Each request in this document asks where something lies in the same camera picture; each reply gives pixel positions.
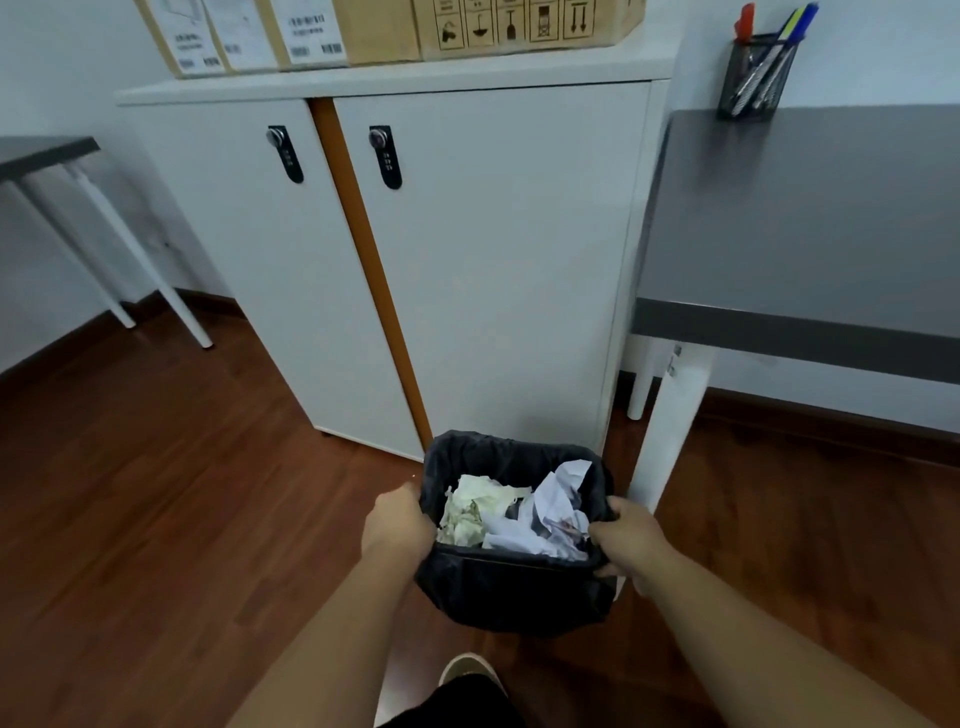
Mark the person's left hand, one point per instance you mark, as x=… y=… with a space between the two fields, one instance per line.
x=397 y=529

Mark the person's right hand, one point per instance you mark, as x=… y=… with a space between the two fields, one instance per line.
x=634 y=544

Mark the paper pieces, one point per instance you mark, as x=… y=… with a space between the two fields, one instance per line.
x=547 y=517

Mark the black mesh pen holder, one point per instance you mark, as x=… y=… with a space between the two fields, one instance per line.
x=731 y=101

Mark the cardboard box many labels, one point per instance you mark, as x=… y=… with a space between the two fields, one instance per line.
x=375 y=30

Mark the cardboard box with handwritten marks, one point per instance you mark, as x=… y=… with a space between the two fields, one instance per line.
x=622 y=22

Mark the red marker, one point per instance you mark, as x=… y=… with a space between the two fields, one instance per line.
x=745 y=19

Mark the white marker lime cap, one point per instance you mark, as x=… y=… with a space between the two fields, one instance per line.
x=787 y=24

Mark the thick blue marker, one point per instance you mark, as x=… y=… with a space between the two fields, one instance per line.
x=806 y=19

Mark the person's left forearm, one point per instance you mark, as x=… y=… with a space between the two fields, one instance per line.
x=330 y=652

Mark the person's right forearm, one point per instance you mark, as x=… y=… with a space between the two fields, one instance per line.
x=765 y=652

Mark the person's left beige shoe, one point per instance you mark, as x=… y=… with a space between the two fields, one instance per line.
x=469 y=667

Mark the person's black trousers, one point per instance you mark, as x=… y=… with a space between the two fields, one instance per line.
x=457 y=709

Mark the white cabinet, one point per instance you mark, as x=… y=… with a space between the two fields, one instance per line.
x=510 y=262

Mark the black cabinet lock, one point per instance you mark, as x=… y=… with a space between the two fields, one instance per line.
x=285 y=154
x=385 y=157

